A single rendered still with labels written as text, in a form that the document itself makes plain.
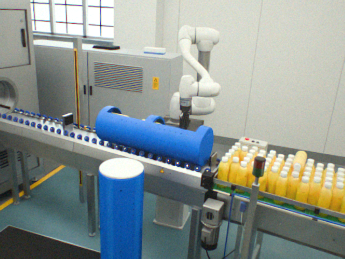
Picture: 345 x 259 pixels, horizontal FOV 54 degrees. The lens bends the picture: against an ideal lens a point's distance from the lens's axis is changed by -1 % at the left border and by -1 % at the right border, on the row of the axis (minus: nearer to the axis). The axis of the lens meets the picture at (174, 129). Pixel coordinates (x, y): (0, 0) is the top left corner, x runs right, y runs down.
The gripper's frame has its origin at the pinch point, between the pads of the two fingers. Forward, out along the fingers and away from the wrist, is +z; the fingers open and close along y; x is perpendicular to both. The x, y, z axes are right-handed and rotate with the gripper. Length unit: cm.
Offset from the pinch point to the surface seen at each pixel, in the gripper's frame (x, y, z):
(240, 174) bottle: 51, 21, 12
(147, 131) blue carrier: -20.1, 18.0, -1.2
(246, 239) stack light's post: 65, 43, 42
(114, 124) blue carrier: -49, 18, -1
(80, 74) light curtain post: -120, -26, -23
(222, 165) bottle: 38.4, 20.8, 8.9
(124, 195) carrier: -7, 65, 23
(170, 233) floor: -18, -28, 114
